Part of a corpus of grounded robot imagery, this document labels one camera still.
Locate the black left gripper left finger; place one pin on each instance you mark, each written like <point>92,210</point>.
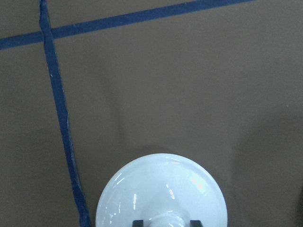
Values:
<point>138,223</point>

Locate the white enamel cup lid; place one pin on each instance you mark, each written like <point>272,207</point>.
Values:
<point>163,190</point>

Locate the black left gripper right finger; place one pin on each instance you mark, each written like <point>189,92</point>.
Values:
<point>195,223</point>

